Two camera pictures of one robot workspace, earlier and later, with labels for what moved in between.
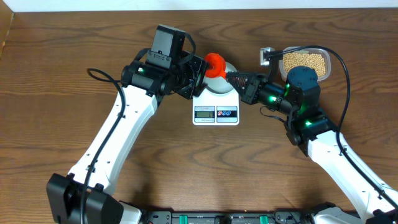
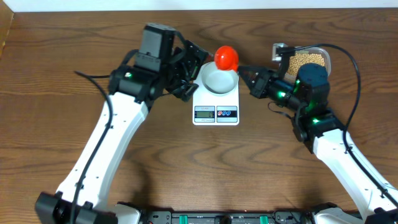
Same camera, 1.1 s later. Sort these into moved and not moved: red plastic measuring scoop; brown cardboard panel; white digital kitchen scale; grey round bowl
Moved: red plastic measuring scoop
Not moved: white digital kitchen scale; brown cardboard panel; grey round bowl
